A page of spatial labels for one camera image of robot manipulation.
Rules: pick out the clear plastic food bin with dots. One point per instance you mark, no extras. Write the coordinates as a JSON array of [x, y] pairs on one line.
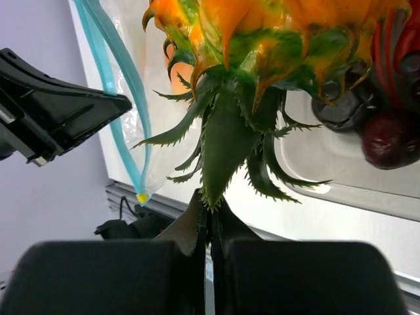
[[322, 154]]

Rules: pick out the clear blue zip bag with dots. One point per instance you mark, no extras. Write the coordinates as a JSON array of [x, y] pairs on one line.
[[121, 57]]

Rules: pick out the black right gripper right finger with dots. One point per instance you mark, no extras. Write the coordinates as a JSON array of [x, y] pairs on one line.
[[257, 276]]

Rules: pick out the red lobster toy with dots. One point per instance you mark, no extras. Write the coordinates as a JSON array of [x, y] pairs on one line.
[[395, 51]]

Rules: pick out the dark purple plum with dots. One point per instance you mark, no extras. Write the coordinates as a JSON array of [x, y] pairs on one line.
[[390, 139]]

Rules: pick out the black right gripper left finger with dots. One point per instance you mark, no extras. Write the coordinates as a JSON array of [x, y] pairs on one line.
[[162, 275]]

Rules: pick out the yellow green pineapple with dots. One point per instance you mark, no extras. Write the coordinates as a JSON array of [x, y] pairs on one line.
[[245, 57]]

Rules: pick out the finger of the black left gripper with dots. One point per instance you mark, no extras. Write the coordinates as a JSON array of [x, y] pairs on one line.
[[43, 117]]

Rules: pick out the dark purple grape bunch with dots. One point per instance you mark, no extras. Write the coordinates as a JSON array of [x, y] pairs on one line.
[[380, 92]]

